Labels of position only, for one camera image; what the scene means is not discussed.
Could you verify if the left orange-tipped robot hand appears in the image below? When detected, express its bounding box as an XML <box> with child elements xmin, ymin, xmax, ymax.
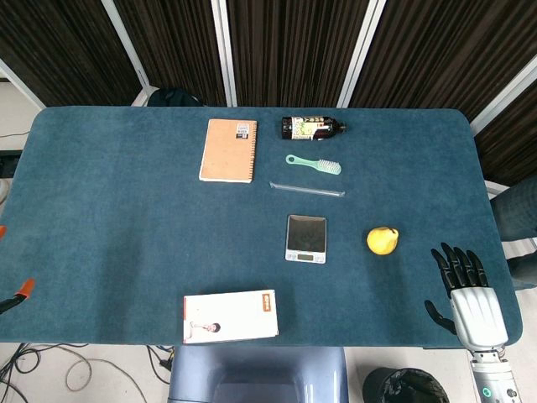
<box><xmin>0</xmin><ymin>225</ymin><xmax>37</xmax><ymax>315</ymax></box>

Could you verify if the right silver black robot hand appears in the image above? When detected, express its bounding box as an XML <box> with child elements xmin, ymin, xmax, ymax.
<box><xmin>424</xmin><ymin>242</ymin><xmax>509</xmax><ymax>349</ymax></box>

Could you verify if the small digital scale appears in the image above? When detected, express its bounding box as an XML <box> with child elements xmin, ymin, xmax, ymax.
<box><xmin>284</xmin><ymin>214</ymin><xmax>327</xmax><ymax>264</ymax></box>

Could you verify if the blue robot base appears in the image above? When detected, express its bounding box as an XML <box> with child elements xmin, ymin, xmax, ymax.
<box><xmin>167</xmin><ymin>346</ymin><xmax>350</xmax><ymax>403</ymax></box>

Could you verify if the blue denim trouser leg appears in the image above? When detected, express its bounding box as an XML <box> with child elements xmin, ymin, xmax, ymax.
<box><xmin>505</xmin><ymin>242</ymin><xmax>537</xmax><ymax>290</ymax></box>
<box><xmin>489</xmin><ymin>175</ymin><xmax>537</xmax><ymax>243</ymax></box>

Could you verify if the black trash bin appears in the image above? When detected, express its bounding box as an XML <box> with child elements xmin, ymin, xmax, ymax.
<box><xmin>362</xmin><ymin>367</ymin><xmax>450</xmax><ymax>403</ymax></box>

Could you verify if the teal table cloth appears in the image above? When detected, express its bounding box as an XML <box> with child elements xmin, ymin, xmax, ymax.
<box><xmin>0</xmin><ymin>106</ymin><xmax>524</xmax><ymax>349</ymax></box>

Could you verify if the dark wood partition panel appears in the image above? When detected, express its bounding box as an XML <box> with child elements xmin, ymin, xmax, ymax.
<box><xmin>473</xmin><ymin>83</ymin><xmax>537</xmax><ymax>188</ymax></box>
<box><xmin>350</xmin><ymin>0</ymin><xmax>537</xmax><ymax>123</ymax></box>
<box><xmin>0</xmin><ymin>0</ymin><xmax>142</xmax><ymax>108</ymax></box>
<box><xmin>112</xmin><ymin>0</ymin><xmax>230</xmax><ymax>106</ymax></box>
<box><xmin>226</xmin><ymin>0</ymin><xmax>370</xmax><ymax>108</ymax></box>

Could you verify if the mint green brush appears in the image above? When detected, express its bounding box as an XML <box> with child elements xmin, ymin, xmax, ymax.
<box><xmin>285</xmin><ymin>154</ymin><xmax>342</xmax><ymax>175</ymax></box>

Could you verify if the wrapped drinking straw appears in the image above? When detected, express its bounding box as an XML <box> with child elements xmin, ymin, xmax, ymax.
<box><xmin>268</xmin><ymin>181</ymin><xmax>347</xmax><ymax>197</ymax></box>

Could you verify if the white orange product box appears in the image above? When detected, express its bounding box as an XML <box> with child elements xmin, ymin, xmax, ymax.
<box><xmin>182</xmin><ymin>289</ymin><xmax>279</xmax><ymax>345</ymax></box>

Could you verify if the dark brown labelled bottle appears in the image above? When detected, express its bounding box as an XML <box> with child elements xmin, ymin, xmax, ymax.
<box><xmin>280</xmin><ymin>116</ymin><xmax>347</xmax><ymax>142</ymax></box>

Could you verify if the black bag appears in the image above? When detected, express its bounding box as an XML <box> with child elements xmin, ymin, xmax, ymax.
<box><xmin>147</xmin><ymin>87</ymin><xmax>202</xmax><ymax>107</ymax></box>

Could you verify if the brown spiral notebook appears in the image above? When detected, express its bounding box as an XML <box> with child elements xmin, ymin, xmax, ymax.
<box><xmin>198</xmin><ymin>118</ymin><xmax>258</xmax><ymax>185</ymax></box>

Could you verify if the black floor cable bundle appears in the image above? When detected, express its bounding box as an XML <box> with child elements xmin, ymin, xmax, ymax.
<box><xmin>0</xmin><ymin>343</ymin><xmax>45</xmax><ymax>403</ymax></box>

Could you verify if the grey floor cable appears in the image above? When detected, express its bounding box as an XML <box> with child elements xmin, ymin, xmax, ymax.
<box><xmin>62</xmin><ymin>343</ymin><xmax>148</xmax><ymax>403</ymax></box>

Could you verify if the black cable with plug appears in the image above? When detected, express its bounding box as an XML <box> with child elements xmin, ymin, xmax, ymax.
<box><xmin>146</xmin><ymin>344</ymin><xmax>175</xmax><ymax>384</ymax></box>

